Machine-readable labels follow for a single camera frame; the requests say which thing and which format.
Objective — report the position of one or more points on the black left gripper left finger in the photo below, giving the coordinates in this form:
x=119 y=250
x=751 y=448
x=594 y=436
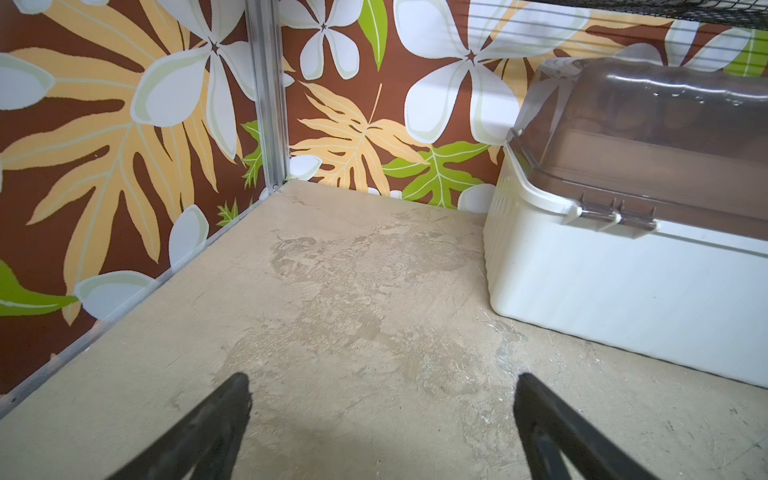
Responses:
x=204 y=444

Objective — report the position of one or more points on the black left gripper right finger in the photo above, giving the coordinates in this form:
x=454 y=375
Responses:
x=551 y=432

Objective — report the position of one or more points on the white box with brown lid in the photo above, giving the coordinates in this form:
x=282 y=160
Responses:
x=631 y=211

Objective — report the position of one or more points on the black wire basket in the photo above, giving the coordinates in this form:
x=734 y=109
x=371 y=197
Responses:
x=735 y=13

